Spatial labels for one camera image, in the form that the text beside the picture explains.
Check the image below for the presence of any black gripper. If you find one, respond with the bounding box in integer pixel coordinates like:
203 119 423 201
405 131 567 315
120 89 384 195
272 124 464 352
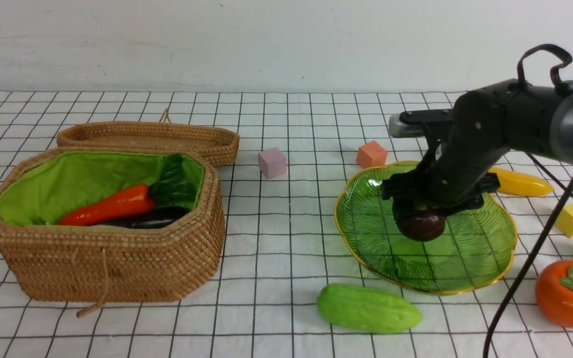
380 135 509 215

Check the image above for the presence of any dark purple toy mangosteen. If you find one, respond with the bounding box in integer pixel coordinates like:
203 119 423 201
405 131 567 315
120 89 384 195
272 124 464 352
393 209 446 242

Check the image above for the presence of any yellow toy banana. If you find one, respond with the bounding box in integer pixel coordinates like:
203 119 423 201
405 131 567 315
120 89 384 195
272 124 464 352
488 167 554 197

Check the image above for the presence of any green toy cucumber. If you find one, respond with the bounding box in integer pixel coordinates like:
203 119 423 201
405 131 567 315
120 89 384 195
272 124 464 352
316 283 423 335

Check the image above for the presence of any orange toy persimmon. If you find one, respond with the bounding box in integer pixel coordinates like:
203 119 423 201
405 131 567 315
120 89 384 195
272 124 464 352
534 259 573 328

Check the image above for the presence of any dark purple toy eggplant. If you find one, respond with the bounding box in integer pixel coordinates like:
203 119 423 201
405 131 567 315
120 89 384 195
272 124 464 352
95 206 190 229

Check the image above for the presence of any orange toy carrot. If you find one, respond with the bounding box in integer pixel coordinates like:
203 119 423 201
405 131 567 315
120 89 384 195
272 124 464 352
57 154 198 227

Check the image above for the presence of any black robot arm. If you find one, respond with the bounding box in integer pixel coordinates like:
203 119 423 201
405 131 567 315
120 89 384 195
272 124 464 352
380 80 573 217

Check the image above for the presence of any green glass leaf plate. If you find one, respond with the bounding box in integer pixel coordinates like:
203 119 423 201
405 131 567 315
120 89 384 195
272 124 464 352
334 161 518 295

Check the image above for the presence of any orange foam cube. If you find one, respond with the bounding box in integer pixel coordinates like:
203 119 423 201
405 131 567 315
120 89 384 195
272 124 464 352
356 141 388 169

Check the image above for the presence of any white checkered tablecloth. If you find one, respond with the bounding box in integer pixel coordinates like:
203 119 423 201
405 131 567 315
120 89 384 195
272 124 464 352
0 91 562 358

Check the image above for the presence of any pink foam cube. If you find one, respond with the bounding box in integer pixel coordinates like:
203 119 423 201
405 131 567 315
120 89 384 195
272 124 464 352
258 147 287 179

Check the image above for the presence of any woven wicker basket lid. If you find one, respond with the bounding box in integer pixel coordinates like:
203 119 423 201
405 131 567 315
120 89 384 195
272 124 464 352
56 109 240 166

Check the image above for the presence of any woven wicker basket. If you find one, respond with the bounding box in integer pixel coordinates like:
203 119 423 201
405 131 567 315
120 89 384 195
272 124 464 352
0 147 226 306

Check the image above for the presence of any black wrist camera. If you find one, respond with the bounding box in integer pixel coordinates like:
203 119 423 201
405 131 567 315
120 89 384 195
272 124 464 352
388 109 452 140

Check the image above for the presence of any black camera cable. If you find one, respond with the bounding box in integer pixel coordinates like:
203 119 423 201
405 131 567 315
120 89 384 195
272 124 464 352
482 44 573 358

